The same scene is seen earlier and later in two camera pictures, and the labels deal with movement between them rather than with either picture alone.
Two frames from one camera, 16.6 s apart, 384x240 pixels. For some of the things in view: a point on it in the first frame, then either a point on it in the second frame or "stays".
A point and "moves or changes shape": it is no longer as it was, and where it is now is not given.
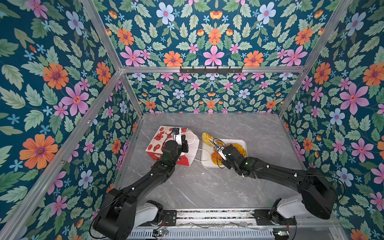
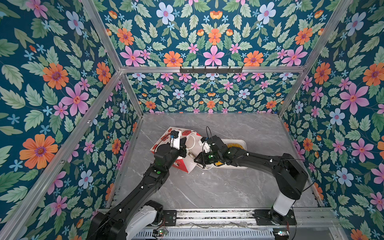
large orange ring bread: [241, 150] stays
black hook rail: [210, 70] stays
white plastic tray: [207, 161] stays
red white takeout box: [154, 148] moves or changes shape
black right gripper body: [226, 163] to [209, 157]
